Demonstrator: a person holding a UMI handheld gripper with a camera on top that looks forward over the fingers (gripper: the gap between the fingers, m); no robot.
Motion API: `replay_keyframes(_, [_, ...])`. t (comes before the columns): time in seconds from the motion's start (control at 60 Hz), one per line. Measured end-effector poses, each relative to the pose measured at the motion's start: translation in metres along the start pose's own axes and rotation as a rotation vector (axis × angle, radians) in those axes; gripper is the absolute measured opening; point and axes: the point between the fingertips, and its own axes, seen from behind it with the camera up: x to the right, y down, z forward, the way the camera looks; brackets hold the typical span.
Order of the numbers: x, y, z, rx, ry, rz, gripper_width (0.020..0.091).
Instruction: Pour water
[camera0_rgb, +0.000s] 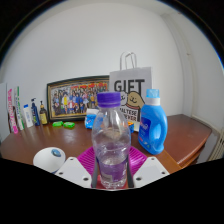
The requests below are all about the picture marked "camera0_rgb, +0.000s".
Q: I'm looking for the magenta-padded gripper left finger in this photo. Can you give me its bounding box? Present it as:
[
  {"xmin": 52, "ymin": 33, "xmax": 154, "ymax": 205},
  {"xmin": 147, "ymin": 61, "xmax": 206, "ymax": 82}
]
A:
[{"xmin": 55, "ymin": 146, "xmax": 100, "ymax": 189}]

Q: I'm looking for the white radiator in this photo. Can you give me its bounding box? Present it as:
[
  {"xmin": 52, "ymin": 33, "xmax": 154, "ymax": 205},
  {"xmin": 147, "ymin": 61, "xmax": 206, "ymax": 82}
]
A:
[{"xmin": 207, "ymin": 128, "xmax": 224, "ymax": 162}]

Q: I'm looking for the clear purple-capped water bottle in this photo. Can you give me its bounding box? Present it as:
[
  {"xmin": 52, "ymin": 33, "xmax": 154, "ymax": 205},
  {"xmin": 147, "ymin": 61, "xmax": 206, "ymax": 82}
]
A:
[{"xmin": 91, "ymin": 91, "xmax": 132, "ymax": 190}]

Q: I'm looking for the white green shuttlecock tube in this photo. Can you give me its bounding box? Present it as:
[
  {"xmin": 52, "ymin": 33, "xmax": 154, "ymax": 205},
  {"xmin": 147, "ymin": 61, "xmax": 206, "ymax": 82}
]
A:
[{"xmin": 13, "ymin": 86, "xmax": 26, "ymax": 131}]

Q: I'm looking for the white blue-capped lotion bottle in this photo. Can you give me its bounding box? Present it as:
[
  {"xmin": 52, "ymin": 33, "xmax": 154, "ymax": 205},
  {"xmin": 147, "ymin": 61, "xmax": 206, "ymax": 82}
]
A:
[{"xmin": 22, "ymin": 104, "xmax": 34, "ymax": 129}]

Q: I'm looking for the white flat board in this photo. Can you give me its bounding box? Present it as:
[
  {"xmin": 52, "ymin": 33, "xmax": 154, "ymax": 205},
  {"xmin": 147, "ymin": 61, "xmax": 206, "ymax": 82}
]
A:
[{"xmin": 0, "ymin": 82, "xmax": 9, "ymax": 143}]

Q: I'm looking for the pink shuttlecock tube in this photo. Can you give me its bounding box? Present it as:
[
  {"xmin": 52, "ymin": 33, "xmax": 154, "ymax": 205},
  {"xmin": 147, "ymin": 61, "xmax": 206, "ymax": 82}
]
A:
[{"xmin": 7, "ymin": 88, "xmax": 19, "ymax": 135}]

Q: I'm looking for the framed group photo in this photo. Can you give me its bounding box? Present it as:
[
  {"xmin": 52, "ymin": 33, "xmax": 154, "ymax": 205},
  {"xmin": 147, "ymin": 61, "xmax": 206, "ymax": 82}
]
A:
[{"xmin": 46, "ymin": 75, "xmax": 111, "ymax": 122}]

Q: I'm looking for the blue painted ceramic mug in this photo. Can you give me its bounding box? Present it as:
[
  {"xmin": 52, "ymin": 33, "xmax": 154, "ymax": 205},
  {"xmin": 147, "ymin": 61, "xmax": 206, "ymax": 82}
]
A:
[{"xmin": 32, "ymin": 146, "xmax": 67, "ymax": 175}]

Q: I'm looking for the white paper gift bag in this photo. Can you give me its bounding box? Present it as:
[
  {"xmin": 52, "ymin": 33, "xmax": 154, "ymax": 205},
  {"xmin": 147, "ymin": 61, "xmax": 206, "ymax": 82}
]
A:
[{"xmin": 108, "ymin": 51, "xmax": 153, "ymax": 124}]

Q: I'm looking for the colourful puzzle cube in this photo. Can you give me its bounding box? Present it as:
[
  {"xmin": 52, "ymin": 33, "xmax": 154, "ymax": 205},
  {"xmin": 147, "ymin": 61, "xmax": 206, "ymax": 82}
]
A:
[{"xmin": 127, "ymin": 120, "xmax": 135, "ymax": 134}]

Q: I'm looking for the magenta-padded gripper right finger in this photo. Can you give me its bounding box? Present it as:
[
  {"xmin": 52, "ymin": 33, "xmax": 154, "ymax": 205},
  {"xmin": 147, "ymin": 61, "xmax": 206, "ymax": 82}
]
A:
[{"xmin": 125, "ymin": 146, "xmax": 170, "ymax": 189}]

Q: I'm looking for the amber pump bottle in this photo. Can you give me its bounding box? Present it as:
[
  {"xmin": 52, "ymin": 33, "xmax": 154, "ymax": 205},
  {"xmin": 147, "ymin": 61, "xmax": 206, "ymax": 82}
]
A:
[{"xmin": 38, "ymin": 100, "xmax": 49, "ymax": 126}]

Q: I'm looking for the blue detergent bottle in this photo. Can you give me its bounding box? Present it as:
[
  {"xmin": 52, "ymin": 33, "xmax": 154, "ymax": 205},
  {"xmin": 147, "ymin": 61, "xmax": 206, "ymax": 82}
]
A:
[{"xmin": 137, "ymin": 88, "xmax": 169, "ymax": 156}]

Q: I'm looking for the dark blue pump bottle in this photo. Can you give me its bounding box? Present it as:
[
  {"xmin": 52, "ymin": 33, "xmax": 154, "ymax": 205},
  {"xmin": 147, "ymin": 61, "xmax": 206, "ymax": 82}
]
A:
[{"xmin": 30, "ymin": 97, "xmax": 41, "ymax": 127}]

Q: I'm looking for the brown wooden side table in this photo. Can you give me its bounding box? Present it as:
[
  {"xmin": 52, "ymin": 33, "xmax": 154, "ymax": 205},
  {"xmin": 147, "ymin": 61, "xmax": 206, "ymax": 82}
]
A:
[{"xmin": 164, "ymin": 113, "xmax": 213, "ymax": 169}]

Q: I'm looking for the blue tissue pack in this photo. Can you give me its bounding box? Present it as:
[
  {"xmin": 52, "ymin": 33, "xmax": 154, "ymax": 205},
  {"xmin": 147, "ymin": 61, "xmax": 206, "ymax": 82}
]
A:
[{"xmin": 84, "ymin": 108, "xmax": 100, "ymax": 130}]

